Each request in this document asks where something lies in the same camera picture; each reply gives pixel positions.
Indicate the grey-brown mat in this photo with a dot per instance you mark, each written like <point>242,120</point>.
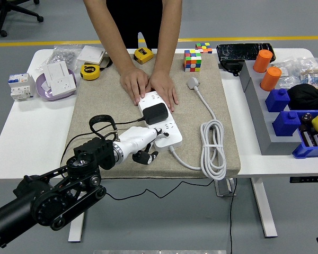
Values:
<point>100,90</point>

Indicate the white power strip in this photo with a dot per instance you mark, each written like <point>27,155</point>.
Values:
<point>172,132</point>

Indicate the white wall socket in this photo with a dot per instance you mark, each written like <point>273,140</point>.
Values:
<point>62,84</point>

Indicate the clear plastic bag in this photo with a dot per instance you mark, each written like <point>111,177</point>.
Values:
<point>287,71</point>

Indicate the person's left hand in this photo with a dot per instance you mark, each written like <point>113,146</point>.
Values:
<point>163,87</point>

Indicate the blue block with knob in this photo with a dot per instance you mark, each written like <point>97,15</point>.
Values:
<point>277,101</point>
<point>286,125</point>

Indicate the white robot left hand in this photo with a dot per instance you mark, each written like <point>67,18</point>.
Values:
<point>137,139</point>

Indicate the person's right hand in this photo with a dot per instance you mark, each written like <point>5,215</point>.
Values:
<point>133,82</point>

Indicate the person's left forearm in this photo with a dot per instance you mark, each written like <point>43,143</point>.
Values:
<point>167,34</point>

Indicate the plastic bag of resistors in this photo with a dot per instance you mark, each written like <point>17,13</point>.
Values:
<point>311,75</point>

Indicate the orange cylinder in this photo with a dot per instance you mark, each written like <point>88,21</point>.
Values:
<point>262,62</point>
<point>270,79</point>

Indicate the silver metal bracket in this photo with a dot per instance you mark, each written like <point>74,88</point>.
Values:
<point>224,188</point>

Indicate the white circuit breaker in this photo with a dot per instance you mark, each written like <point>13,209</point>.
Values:
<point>21,87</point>

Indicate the small square yellow tape measure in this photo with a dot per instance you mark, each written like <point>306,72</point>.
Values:
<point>143,55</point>

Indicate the round yellow tape measure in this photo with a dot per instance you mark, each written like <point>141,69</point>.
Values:
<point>90,72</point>

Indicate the black table control panel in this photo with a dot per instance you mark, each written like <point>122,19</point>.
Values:
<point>307,179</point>

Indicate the white table leg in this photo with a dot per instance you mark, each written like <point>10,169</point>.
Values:
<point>263,211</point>
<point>75,230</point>

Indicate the small Rubik's cube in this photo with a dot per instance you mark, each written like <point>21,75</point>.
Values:
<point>203,48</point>

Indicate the black cloth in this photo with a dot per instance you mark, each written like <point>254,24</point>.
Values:
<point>307,98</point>

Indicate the grey stepped block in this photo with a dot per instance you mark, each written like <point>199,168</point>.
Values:
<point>265,132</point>

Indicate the white switch panel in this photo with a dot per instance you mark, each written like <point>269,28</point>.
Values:
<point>55,70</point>

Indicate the dark round bottle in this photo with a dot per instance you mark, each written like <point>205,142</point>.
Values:
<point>306,118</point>

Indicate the black office chair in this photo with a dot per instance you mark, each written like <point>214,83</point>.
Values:
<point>1,23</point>

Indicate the purple bowl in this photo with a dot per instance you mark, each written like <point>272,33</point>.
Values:
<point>46,96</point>

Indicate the plastic bag of screws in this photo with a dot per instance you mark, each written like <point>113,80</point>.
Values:
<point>61,54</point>

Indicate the black glossy tray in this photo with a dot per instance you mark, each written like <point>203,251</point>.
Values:
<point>238,51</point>

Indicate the person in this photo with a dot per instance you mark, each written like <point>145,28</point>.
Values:
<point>137,21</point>

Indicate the blue plastic bin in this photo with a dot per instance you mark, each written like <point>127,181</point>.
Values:
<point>307,152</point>

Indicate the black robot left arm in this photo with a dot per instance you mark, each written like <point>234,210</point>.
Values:
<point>42,203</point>

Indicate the black plug adapter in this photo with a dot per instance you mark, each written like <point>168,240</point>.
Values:
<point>156,113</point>

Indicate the white square switch plate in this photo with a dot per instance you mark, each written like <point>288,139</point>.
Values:
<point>91,54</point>

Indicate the row of brown vials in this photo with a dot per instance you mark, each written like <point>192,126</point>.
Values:
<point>314,139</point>

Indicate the person's right forearm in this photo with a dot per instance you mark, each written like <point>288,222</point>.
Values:
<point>106,34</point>

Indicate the large Rubik's cube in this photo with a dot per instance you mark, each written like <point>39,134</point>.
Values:
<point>192,62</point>

